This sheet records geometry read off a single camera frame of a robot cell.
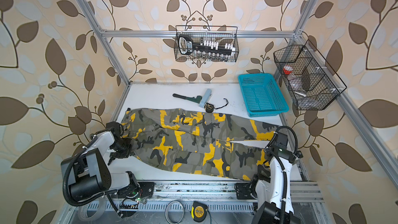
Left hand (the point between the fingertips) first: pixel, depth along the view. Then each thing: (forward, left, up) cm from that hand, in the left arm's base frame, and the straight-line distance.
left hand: (132, 147), depth 87 cm
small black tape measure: (+28, -44, +2) cm, 52 cm away
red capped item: (+32, -84, +32) cm, 96 cm away
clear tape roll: (-30, +11, +2) cm, 32 cm away
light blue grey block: (+37, -41, +2) cm, 55 cm away
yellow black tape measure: (-28, -40, +2) cm, 49 cm away
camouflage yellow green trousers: (+5, -37, +1) cm, 37 cm away
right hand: (-6, -78, +4) cm, 79 cm away
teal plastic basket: (+42, -82, -1) cm, 92 cm away
